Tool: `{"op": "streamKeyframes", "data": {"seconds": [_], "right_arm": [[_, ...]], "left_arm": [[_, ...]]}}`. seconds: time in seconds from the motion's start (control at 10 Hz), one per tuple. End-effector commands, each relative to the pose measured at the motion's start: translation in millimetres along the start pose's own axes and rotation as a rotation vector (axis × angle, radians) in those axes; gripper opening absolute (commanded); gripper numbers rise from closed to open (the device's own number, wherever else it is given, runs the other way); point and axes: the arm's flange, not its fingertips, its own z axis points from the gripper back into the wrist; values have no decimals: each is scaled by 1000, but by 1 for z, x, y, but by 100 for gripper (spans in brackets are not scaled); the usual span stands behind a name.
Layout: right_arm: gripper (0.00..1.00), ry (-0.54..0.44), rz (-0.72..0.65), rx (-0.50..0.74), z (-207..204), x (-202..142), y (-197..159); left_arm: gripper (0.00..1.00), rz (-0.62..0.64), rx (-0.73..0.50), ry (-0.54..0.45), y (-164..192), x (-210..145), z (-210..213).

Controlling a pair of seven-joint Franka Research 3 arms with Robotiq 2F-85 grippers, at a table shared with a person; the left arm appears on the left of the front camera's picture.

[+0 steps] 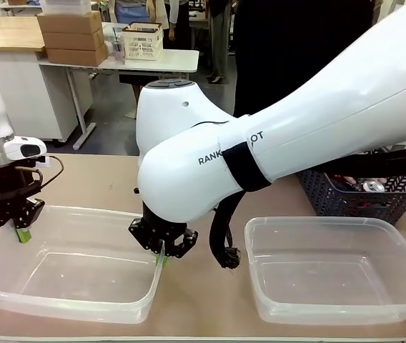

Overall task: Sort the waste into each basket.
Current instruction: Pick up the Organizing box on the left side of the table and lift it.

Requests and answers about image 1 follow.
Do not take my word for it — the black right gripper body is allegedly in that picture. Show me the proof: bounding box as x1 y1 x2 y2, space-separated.
141 202 189 239

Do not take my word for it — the clear plastic container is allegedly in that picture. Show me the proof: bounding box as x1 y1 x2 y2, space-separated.
244 215 406 327
0 204 165 325

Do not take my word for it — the dark grey woven basket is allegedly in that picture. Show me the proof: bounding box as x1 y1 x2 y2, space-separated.
297 167 406 227

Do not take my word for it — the flat cardboard box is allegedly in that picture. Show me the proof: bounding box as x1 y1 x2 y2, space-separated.
41 29 106 51
46 44 108 68

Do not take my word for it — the wooden top counter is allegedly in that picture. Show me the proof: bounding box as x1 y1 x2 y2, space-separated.
0 16 95 146

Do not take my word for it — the white office table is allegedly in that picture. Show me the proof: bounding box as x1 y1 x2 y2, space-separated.
37 47 200 151

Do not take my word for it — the large cardboard box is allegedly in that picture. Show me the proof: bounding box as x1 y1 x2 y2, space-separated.
36 10 104 36

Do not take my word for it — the plastic cup with straw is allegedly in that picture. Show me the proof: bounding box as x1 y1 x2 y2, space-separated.
111 34 127 61

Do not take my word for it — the cream plastic crate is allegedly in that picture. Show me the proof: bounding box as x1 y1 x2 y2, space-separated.
122 22 164 61

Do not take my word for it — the person in grey trousers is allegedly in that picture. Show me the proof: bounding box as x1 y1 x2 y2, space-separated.
206 0 233 86

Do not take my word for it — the crushed drink can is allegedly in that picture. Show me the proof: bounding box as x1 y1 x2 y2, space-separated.
362 180 386 194

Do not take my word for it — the person in beige top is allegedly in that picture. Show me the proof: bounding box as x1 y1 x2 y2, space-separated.
144 0 179 42

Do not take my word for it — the person in black clothes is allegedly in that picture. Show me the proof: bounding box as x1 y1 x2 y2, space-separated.
232 0 374 118

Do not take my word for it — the black sleeved cable bundle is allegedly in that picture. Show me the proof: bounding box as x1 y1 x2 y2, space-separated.
209 141 406 270

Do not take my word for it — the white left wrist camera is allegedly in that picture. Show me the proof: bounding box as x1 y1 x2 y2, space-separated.
3 135 49 162

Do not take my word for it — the black camera cable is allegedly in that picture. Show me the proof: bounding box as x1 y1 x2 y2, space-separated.
16 154 65 196

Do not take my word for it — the black velcro strap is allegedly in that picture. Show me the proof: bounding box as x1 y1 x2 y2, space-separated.
221 141 272 193

